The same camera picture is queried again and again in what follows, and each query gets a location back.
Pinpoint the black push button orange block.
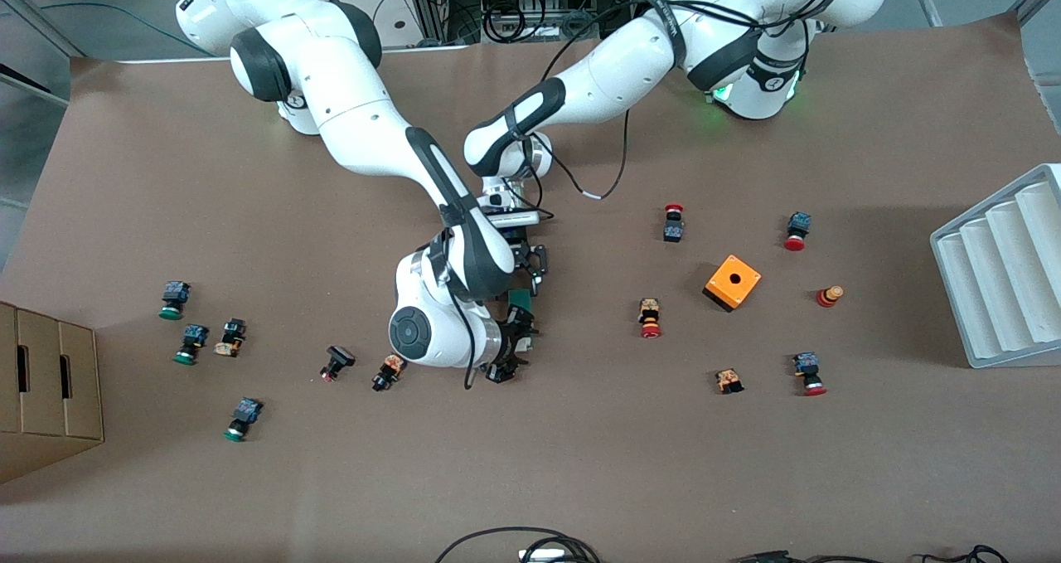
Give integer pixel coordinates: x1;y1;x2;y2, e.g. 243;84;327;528
371;352;408;393

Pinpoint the brown cardboard box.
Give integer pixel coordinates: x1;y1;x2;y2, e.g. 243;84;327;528
0;300;105;485

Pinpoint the white grey slotted tray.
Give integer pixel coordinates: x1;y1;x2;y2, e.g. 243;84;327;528
929;163;1061;370

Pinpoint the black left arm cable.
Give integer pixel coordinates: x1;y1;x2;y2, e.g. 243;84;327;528
518;0;635;203

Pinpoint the green push button blue block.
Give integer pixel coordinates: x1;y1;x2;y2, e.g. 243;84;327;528
222;397;264;444
172;323;211;366
158;280;192;322

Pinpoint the orange button enclosure box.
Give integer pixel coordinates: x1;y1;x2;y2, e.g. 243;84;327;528
702;254;763;313

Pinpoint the black looped cable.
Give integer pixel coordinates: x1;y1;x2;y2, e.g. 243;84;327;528
434;527;601;563

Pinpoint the black coiled cable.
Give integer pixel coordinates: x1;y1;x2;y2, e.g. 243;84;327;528
561;9;598;43

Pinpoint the black cable bundle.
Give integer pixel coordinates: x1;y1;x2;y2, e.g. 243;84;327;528
731;551;884;563
918;545;1010;563

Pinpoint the aluminium profile post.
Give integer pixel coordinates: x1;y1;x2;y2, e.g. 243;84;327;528
417;0;483;46

